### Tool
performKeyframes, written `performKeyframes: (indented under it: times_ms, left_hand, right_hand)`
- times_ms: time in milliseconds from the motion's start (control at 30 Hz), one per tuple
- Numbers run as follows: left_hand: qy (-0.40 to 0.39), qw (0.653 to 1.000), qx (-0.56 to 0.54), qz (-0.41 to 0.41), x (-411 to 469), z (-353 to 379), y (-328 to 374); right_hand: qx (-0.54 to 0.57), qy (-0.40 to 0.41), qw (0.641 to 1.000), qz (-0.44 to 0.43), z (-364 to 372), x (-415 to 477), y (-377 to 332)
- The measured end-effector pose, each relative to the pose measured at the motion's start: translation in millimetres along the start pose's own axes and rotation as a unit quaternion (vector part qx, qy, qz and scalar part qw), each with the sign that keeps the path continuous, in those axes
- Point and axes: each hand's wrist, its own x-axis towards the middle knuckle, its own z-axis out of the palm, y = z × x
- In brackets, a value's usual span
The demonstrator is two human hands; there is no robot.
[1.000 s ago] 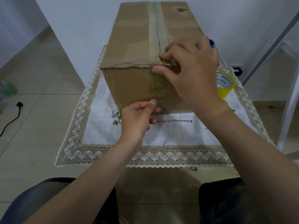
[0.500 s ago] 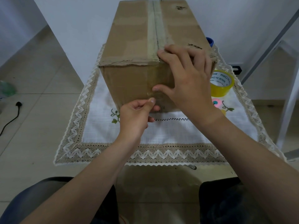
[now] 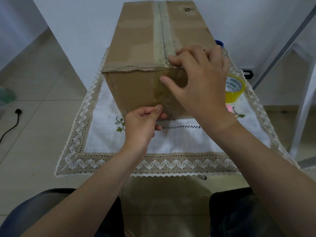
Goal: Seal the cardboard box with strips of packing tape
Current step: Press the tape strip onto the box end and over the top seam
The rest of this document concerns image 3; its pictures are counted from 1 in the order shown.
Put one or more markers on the person's left hand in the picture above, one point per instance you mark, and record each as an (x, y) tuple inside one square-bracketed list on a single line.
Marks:
[(138, 130)]

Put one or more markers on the person's right hand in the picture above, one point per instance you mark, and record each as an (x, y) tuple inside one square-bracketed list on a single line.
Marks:
[(205, 86)]

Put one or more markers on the person's left thumb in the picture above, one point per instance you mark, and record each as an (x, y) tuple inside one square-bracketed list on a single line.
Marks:
[(154, 109)]

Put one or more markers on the person's right middle finger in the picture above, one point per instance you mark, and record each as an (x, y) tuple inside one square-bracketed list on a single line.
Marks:
[(191, 49)]

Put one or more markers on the person's right thumb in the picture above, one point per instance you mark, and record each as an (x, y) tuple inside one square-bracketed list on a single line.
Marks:
[(172, 84)]

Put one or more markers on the clear packing tape strip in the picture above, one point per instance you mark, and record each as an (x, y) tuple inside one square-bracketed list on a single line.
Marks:
[(164, 99)]

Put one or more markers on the brown cardboard box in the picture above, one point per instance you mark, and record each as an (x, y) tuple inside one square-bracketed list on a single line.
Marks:
[(138, 41)]

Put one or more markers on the person's right forearm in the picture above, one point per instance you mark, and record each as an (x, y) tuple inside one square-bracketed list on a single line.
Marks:
[(261, 175)]

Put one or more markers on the person's left forearm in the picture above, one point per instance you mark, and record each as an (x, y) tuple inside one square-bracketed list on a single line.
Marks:
[(93, 190)]

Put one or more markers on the blue round object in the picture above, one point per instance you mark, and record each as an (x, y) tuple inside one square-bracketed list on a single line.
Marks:
[(220, 43)]

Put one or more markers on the white lace-trimmed tablecloth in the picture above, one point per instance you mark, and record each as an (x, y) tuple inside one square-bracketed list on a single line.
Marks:
[(187, 145)]

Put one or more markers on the small black object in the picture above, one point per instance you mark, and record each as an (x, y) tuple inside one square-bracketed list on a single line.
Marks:
[(247, 74)]

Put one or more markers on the yellow packing tape roll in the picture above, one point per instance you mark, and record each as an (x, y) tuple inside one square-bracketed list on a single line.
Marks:
[(235, 92)]

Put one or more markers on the person's right leg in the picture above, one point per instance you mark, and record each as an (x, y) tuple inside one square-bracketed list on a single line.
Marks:
[(234, 214)]

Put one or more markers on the person's leg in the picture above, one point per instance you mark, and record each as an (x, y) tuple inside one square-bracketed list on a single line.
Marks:
[(37, 209), (234, 214)]

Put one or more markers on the green translucent object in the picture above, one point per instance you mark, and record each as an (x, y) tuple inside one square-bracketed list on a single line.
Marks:
[(7, 95)]

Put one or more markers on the person's left leg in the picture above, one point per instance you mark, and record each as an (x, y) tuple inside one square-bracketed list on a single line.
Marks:
[(37, 209)]

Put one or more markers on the white metal frame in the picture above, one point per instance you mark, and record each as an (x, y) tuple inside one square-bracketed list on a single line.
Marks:
[(302, 101)]

